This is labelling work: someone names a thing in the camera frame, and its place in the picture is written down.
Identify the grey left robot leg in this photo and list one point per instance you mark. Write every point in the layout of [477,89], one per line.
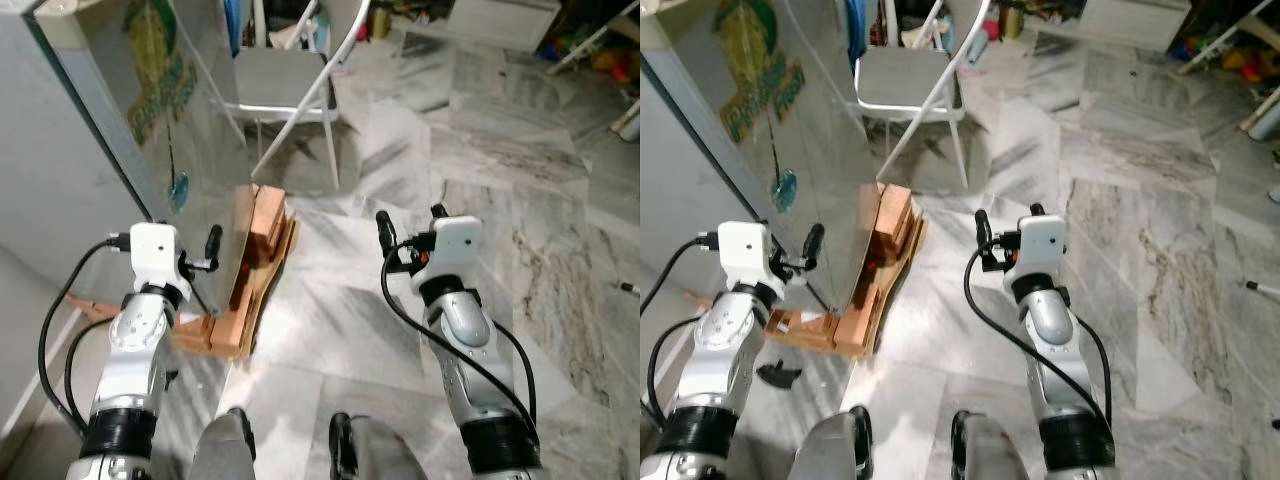
[220,450]
[835,450]

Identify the thin wooden strip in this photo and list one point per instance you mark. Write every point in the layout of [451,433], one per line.
[90,305]
[700,300]

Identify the round teal fridge sticker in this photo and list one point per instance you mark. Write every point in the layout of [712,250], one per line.
[787,190]
[180,192]

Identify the grey robot leg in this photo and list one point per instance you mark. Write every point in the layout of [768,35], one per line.
[385,455]
[220,450]
[835,450]
[995,455]

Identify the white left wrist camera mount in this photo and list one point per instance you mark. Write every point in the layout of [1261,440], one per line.
[742,250]
[152,250]

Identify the brown wooden fridge stand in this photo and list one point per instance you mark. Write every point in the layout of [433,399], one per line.
[265,240]
[895,240]

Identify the gold can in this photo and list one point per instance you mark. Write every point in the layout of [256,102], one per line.
[1012,22]
[380,22]

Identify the white low cabinet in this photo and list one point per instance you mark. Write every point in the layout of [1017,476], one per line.
[1130,20]
[500,20]

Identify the white cylinder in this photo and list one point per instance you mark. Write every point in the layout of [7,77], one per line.
[628,120]
[1262,115]

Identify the grey right robot leg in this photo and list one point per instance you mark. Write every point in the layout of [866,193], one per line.
[995,455]
[385,455]

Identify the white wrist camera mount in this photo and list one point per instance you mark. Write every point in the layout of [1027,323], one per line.
[152,250]
[455,245]
[742,250]
[1040,245]

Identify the blue cloth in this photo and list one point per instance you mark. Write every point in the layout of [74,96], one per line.
[232,25]
[855,30]

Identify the fridge door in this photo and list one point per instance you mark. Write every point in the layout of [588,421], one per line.
[830,150]
[200,130]

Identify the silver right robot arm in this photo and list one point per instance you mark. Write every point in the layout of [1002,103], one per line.
[1045,320]
[460,335]

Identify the small pink container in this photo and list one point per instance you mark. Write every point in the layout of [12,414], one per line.
[990,30]

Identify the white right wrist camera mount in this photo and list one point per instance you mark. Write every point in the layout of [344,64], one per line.
[455,245]
[1040,245]

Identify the colourful toy pile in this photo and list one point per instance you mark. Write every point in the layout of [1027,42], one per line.
[610,62]
[1245,62]

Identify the white grey folding chair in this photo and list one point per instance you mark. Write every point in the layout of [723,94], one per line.
[905,75]
[285,80]

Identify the small black plastic piece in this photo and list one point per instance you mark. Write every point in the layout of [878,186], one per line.
[778,374]
[171,378]

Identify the white pipe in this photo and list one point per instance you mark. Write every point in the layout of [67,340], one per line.
[595,44]
[1220,45]

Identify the green leaf fridge sticker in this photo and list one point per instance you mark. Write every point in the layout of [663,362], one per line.
[160,90]
[755,90]

